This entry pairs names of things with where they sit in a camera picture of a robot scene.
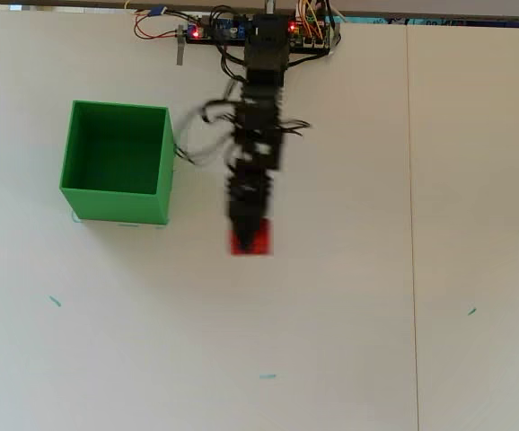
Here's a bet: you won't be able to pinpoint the black usb cable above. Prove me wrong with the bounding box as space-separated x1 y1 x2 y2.
166 8 198 24

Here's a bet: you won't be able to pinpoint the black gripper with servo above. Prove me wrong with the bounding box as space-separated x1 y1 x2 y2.
225 166 275 251

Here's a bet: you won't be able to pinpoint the thin red wire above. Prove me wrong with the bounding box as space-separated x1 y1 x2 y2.
134 13 184 41

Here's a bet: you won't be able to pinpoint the red rectangular block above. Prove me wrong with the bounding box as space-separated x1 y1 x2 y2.
229 217 275 258

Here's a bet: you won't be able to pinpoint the coloured jumper wires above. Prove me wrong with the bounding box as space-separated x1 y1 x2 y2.
295 0 332 40

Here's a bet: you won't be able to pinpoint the green square plastic bin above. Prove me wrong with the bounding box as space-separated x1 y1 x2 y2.
58 99 179 225

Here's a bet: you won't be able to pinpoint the circuit board with white connectors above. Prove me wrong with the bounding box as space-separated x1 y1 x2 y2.
288 17 332 49

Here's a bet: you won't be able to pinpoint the blue circuit board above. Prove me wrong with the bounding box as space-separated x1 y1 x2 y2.
186 14 248 44

